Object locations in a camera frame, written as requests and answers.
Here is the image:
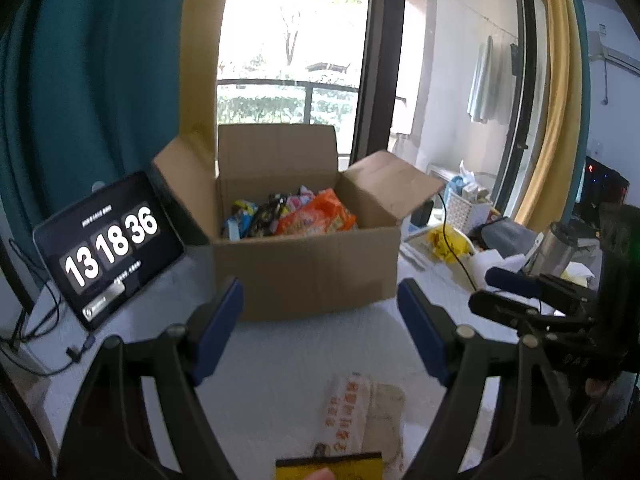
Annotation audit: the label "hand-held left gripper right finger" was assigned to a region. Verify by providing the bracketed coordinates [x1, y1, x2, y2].
[397, 279, 583, 480]

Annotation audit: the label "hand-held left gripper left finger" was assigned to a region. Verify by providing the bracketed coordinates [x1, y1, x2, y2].
[55, 276, 245, 480]

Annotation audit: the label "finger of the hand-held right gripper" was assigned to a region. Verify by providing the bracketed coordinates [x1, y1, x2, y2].
[485, 266, 583, 308]
[469, 290, 593, 337]

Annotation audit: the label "beige snack packet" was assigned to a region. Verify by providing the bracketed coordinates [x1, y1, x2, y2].
[360, 382, 406, 473]

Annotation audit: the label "cardboard box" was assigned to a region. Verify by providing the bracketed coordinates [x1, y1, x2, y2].
[152, 123, 447, 322]

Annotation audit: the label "blue snack packet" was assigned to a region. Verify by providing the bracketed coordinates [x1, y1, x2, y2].
[222, 199, 258, 241]

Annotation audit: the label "white orange snack packet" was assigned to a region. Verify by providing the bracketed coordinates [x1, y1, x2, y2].
[310, 372, 373, 461]

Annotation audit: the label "dark snack packet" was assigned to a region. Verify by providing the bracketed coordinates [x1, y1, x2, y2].
[250, 195, 286, 237]

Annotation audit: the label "purple snack packet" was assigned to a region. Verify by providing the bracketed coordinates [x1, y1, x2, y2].
[285, 186, 316, 211]

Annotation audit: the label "yellow black snack packet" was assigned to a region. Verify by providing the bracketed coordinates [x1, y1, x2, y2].
[275, 452, 385, 480]

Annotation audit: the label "steel thermos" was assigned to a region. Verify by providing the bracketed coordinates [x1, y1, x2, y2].
[522, 221, 578, 276]

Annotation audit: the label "grey cloth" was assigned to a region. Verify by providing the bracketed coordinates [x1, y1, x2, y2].
[472, 217, 538, 253]

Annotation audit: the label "yellow plastic bag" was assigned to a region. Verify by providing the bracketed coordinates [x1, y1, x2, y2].
[427, 225, 476, 265]

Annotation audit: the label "white plastic basket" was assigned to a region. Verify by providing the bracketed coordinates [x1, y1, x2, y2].
[444, 180, 493, 238]

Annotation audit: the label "black computer tower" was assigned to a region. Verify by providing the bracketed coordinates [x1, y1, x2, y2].
[582, 156, 631, 211]

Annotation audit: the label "tablet with clock display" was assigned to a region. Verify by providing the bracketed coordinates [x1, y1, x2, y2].
[32, 171, 186, 332]

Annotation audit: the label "yellow curtain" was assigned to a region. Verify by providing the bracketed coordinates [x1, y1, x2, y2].
[180, 0, 236, 161]
[512, 0, 586, 231]

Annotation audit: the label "pale blue hanging garment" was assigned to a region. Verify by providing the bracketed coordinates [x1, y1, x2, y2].
[467, 35, 496, 123]

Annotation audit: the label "balcony railing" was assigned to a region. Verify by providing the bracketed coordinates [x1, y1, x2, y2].
[217, 78, 406, 126]

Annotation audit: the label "white air conditioner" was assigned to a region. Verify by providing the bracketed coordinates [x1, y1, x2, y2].
[585, 30, 640, 73]

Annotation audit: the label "teal curtain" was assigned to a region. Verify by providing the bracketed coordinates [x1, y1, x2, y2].
[0, 0, 191, 281]

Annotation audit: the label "black cable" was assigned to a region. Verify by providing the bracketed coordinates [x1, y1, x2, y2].
[437, 190, 478, 291]

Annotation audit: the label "tablet cables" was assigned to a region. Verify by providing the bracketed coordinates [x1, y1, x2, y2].
[0, 240, 96, 376]

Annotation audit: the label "black window frame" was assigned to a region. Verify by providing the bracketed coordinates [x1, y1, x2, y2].
[350, 0, 408, 171]

